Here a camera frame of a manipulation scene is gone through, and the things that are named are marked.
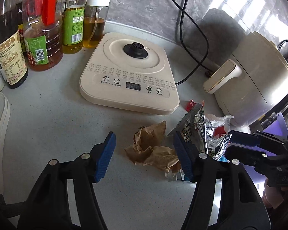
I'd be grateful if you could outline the black power cable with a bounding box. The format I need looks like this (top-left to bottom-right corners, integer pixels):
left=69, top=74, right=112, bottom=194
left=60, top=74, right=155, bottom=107
left=164, top=0, right=213, bottom=86

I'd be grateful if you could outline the yellow-cap green-label bottle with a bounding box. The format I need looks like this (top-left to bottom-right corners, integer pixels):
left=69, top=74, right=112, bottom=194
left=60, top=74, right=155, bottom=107
left=63, top=0, right=87, bottom=54

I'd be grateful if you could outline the dark soy sauce bottle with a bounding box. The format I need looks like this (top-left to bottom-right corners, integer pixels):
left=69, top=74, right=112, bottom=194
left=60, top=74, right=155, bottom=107
left=0, top=0, right=28, bottom=89

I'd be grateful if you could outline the cream air fryer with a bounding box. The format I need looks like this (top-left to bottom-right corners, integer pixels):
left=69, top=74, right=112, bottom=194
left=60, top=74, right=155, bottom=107
left=203, top=31, right=288, bottom=127

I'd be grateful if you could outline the person's right hand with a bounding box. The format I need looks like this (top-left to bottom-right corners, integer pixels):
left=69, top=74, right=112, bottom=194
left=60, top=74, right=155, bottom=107
left=262, top=179, right=288, bottom=209

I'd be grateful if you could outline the red paper carton piece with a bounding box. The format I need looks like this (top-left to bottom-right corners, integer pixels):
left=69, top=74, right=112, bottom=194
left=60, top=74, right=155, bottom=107
left=185, top=100, right=205, bottom=112

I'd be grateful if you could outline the red-handled cooking oil bottle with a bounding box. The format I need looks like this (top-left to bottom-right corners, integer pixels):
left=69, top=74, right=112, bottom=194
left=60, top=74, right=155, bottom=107
left=22, top=0, right=63, bottom=71

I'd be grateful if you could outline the white-top oil sprayer bottle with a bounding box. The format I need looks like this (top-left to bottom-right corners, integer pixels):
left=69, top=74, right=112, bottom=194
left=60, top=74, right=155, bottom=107
left=83, top=0, right=110, bottom=48

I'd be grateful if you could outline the crumpled brown paper bag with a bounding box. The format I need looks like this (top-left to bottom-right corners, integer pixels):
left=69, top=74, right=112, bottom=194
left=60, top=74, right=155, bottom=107
left=124, top=121, right=181, bottom=173

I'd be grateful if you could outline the cream induction cooker base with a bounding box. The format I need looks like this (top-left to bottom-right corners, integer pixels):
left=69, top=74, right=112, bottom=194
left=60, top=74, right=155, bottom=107
left=79, top=32, right=180, bottom=115

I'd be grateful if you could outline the silver foil snack wrapper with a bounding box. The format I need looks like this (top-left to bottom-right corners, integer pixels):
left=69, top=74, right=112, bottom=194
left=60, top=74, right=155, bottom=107
left=169, top=103, right=233, bottom=160

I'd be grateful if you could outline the purple plastic trash bin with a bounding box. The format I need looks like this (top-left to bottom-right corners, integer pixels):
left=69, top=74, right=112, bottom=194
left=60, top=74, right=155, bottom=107
left=244, top=113, right=288, bottom=197

